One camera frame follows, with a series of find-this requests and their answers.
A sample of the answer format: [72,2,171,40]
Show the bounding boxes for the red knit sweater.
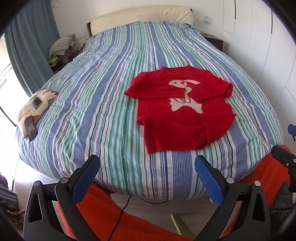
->
[125,66,236,154]

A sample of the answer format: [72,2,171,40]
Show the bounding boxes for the pile of striped clothes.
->
[48,34,77,64]

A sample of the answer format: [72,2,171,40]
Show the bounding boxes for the orange fluffy garment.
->
[55,145,293,241]

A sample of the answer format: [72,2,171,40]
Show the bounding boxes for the green chair leg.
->
[171,214,196,240]

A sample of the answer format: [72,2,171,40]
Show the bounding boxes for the black smartphone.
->
[25,116,38,141]

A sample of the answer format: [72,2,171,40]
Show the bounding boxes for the white wardrobe doors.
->
[223,1,295,124]

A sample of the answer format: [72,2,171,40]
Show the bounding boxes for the striped blue green bedspread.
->
[16,21,283,200]

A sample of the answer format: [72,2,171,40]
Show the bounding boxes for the patterned beige pillow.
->
[17,88,59,138]

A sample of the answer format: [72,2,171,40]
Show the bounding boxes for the dark wooden nightstand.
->
[201,32,224,51]

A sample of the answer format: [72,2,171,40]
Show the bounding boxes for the cream padded headboard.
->
[86,5,194,37]

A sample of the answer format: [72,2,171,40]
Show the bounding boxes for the teal curtain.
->
[4,1,60,96]

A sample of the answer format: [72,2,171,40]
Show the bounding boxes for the black cable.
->
[107,195,170,241]

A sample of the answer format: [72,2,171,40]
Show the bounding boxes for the wall socket with blue plugs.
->
[197,15,212,25]

